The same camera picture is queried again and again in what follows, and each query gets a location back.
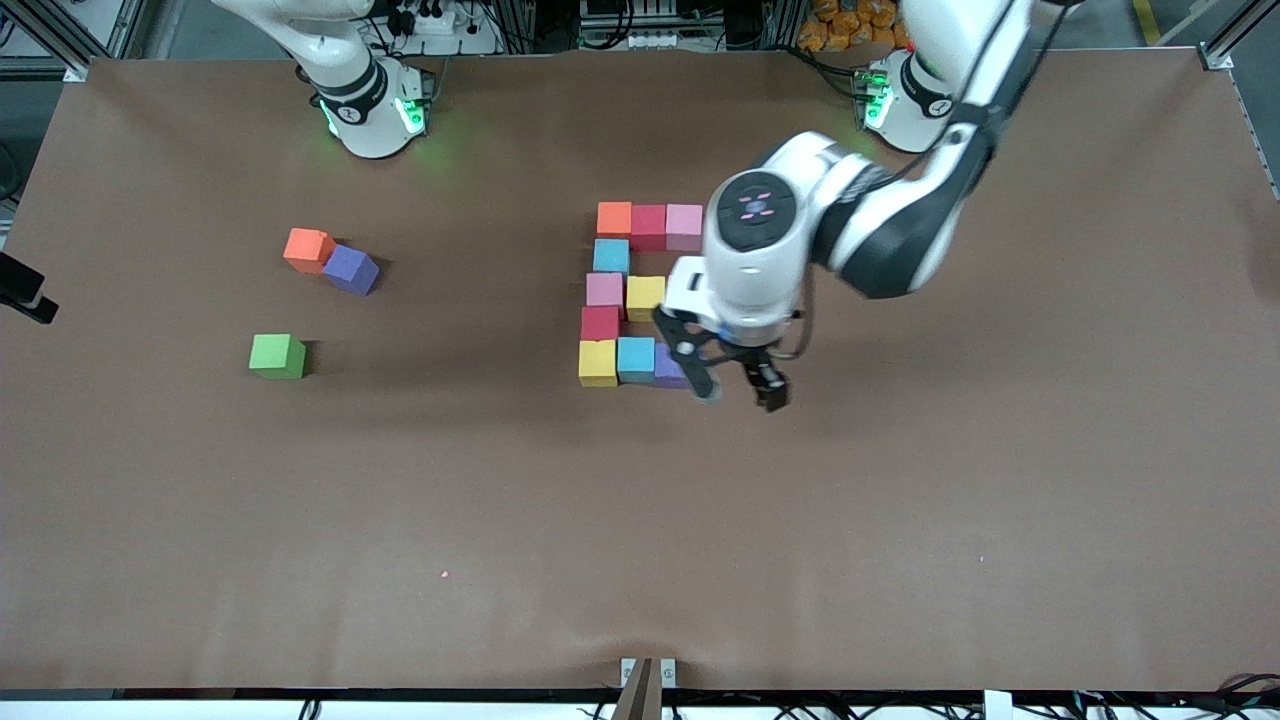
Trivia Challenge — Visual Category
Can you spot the pile of orange toy fruit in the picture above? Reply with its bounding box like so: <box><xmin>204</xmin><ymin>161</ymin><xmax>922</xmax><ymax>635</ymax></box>
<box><xmin>797</xmin><ymin>0</ymin><xmax>906</xmax><ymax>53</ymax></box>

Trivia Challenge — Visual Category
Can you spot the silver metal bracket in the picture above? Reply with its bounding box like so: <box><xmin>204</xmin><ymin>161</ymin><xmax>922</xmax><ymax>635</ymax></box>
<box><xmin>620</xmin><ymin>657</ymin><xmax>678</xmax><ymax>689</ymax></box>

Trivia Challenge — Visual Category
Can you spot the purple foam cube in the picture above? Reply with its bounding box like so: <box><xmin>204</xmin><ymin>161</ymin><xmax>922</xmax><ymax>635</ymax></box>
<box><xmin>655</xmin><ymin>343</ymin><xmax>696</xmax><ymax>390</ymax></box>
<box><xmin>322</xmin><ymin>245</ymin><xmax>381</xmax><ymax>297</ymax></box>

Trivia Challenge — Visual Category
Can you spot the metal equipment rack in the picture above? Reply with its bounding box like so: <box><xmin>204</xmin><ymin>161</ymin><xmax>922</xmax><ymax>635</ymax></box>
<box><xmin>578</xmin><ymin>0</ymin><xmax>706</xmax><ymax>51</ymax></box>

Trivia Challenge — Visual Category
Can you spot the aluminium frame profile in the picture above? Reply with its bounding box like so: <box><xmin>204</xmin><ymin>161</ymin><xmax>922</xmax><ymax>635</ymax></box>
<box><xmin>1195</xmin><ymin>0</ymin><xmax>1280</xmax><ymax>73</ymax></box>
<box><xmin>0</xmin><ymin>0</ymin><xmax>136</xmax><ymax>83</ymax></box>

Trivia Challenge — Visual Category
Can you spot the brown table mat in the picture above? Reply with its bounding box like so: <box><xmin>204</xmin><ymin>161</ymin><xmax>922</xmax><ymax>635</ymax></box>
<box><xmin>0</xmin><ymin>48</ymin><xmax>1280</xmax><ymax>693</ymax></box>

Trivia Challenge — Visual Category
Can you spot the yellow foam cube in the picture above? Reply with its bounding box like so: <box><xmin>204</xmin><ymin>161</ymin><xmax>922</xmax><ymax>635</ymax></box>
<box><xmin>626</xmin><ymin>276</ymin><xmax>667</xmax><ymax>323</ymax></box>
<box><xmin>578</xmin><ymin>340</ymin><xmax>619</xmax><ymax>388</ymax></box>

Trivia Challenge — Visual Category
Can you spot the brown wooden post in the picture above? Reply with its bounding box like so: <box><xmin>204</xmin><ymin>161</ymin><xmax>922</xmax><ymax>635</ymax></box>
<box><xmin>610</xmin><ymin>657</ymin><xmax>664</xmax><ymax>720</ymax></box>

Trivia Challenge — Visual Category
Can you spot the green foam cube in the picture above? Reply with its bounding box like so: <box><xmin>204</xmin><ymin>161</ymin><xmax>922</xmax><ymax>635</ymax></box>
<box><xmin>249</xmin><ymin>333</ymin><xmax>307</xmax><ymax>381</ymax></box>

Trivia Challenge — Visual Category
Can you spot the black cable bundle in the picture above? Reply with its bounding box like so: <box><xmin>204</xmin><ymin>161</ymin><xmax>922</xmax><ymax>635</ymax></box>
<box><xmin>985</xmin><ymin>672</ymin><xmax>1280</xmax><ymax>720</ymax></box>

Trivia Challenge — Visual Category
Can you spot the white power strip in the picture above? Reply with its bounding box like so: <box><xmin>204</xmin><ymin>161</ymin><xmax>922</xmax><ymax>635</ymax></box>
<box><xmin>385</xmin><ymin>0</ymin><xmax>501</xmax><ymax>56</ymax></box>

